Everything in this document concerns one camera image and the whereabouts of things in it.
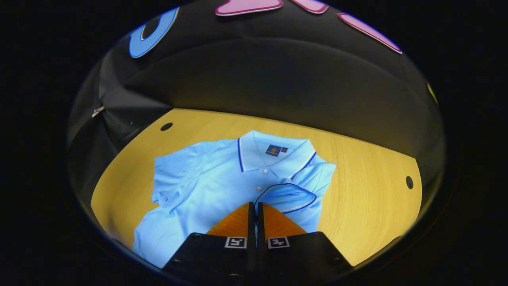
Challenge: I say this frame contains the black backdrop cloth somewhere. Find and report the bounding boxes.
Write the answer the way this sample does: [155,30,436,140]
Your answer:
[67,0,445,191]

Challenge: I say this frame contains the light blue T-shirt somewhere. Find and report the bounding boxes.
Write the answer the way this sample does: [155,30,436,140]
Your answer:
[132,130,337,269]

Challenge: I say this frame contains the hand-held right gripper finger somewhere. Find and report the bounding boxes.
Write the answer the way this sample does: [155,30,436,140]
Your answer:
[161,202,256,286]
[257,202,353,286]

